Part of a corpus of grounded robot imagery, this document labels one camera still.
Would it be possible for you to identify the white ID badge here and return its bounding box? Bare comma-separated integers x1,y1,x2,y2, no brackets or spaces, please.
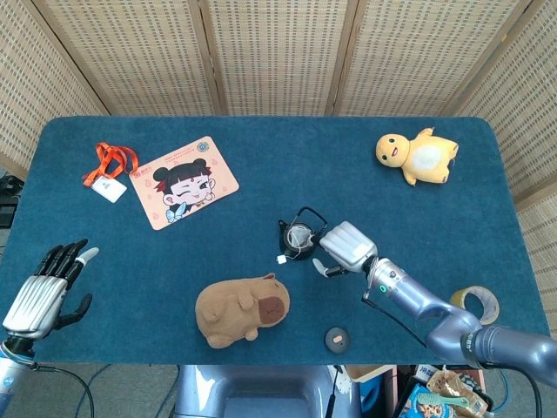
91,175,128,205

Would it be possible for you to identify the brown snack bag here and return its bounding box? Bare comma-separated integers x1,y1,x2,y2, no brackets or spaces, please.
426,369,488,417

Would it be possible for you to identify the green comb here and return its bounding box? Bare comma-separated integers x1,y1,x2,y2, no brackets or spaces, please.
416,393,466,408

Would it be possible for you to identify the black teapot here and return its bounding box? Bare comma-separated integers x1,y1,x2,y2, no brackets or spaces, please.
278,206,329,261

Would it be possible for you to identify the orange lanyard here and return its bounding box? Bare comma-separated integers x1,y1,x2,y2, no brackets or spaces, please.
82,142,139,186

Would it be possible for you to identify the yellow plush toy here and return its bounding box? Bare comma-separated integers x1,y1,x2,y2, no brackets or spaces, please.
375,126,460,187

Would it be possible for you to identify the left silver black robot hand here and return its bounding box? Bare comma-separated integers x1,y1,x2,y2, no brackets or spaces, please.
2,238,100,340

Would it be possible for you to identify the grey round disc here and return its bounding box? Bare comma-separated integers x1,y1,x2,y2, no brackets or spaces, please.
324,326,352,351

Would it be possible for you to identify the pink cartoon girl mouse pad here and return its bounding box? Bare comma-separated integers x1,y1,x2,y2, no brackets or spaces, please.
128,135,240,231

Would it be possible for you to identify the tan cardboard box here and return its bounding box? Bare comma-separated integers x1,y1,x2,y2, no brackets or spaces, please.
346,364,393,384

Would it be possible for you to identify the woven rattan folding screen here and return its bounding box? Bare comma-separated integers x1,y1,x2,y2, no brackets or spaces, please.
0,0,557,314

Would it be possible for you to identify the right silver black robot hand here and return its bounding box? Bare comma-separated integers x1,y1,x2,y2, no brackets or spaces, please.
308,220,379,279

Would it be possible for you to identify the black floor device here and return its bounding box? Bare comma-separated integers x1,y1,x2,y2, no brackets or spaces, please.
0,173,23,227

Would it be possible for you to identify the blue carpet table cover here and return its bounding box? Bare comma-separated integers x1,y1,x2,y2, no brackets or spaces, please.
0,115,553,366

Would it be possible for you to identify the blue-grey robot torso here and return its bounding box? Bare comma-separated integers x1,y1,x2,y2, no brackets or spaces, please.
173,364,362,418

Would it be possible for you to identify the yellow tape roll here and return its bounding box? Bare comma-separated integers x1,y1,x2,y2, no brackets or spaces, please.
450,285,500,326

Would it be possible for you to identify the brown capybara plush toy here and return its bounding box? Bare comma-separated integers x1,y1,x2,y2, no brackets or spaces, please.
194,273,292,349

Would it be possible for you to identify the pyramid tea bag with string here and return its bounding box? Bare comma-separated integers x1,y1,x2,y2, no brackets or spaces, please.
276,225,314,265

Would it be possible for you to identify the blue cookie box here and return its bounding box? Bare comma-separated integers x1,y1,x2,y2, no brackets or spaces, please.
399,382,436,418

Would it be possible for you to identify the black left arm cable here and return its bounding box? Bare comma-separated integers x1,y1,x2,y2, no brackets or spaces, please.
30,363,97,418

